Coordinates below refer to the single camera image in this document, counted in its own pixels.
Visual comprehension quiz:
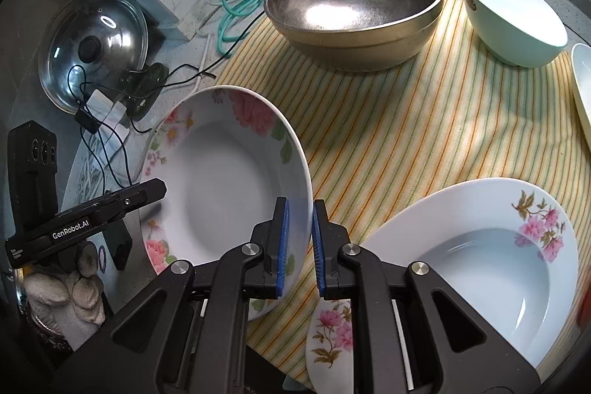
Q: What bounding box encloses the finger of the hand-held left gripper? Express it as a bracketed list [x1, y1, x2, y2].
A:
[92, 178, 168, 223]

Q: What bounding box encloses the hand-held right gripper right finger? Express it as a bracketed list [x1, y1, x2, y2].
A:
[311, 199, 542, 394]

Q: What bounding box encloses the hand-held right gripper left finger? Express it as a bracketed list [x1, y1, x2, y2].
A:
[51, 196, 290, 394]

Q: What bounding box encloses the red flower rimmed plate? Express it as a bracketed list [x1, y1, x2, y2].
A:
[141, 85, 313, 322]

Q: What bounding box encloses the dark red bowl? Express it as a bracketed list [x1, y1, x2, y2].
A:
[265, 0, 447, 72]

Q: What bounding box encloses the person's left hand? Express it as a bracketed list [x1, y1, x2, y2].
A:
[23, 239, 108, 351]

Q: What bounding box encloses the white plug adapter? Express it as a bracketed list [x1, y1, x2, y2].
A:
[87, 90, 126, 124]

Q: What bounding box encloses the green lid stand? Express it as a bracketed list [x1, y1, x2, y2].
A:
[119, 64, 168, 119]

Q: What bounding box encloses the yellow striped cloth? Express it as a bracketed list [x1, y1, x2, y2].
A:
[215, 0, 591, 386]

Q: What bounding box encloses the white bowl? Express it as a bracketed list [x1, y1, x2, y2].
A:
[305, 177, 581, 394]

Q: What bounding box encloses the mint green bowl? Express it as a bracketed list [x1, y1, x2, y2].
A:
[462, 0, 568, 69]

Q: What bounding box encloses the plain white plate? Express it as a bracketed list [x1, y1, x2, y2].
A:
[571, 43, 591, 137]

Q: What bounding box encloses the black cable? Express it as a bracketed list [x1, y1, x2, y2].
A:
[67, 0, 393, 192]

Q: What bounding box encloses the white cable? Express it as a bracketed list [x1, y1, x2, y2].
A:
[194, 0, 279, 92]

